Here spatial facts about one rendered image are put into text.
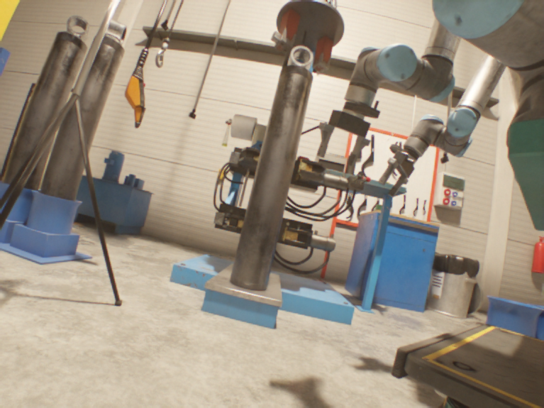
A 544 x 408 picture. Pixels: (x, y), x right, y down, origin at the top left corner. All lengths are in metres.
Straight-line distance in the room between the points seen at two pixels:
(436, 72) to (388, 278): 2.36
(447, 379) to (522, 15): 0.53
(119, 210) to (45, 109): 1.85
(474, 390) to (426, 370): 0.07
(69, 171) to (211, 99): 3.02
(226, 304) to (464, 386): 1.11
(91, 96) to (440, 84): 1.85
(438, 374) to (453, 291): 2.94
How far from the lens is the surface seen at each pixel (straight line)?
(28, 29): 7.50
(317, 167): 1.84
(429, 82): 0.83
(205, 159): 4.15
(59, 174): 1.93
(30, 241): 1.96
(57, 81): 2.25
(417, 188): 4.45
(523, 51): 0.58
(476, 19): 0.52
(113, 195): 3.77
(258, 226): 1.40
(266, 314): 1.39
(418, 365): 0.50
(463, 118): 1.07
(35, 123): 2.19
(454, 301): 3.44
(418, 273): 3.08
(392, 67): 0.76
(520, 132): 0.53
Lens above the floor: 0.47
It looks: 6 degrees up
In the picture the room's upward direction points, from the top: 13 degrees clockwise
